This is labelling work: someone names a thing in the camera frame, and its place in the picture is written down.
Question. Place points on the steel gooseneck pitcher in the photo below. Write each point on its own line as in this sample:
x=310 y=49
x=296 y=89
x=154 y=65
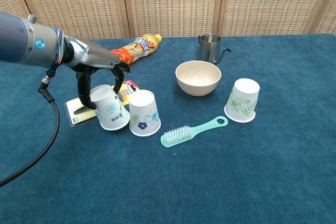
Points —
x=207 y=48

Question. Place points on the orange drink bottle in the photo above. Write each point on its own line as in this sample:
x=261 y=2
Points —
x=139 y=47

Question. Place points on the beige bowl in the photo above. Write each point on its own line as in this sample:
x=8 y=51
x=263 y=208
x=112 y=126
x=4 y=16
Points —
x=198 y=79

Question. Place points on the blue table cloth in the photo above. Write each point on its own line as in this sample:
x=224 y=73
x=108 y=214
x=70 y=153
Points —
x=168 y=176

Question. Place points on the mint green brush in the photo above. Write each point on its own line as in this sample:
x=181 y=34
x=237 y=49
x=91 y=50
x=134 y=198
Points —
x=183 y=134

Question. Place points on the yellow razor blister pack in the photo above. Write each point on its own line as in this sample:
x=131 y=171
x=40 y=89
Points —
x=78 y=117

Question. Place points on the white cup dark blue flower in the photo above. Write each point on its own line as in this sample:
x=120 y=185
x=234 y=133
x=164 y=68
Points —
x=144 y=113

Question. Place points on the white cup green flower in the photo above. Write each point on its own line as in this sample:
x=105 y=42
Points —
x=241 y=100

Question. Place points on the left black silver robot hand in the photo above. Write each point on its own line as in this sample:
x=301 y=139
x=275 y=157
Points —
x=92 y=53

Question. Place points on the white cup light blue flowers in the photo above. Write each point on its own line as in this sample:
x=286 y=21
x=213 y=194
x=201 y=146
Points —
x=111 y=111

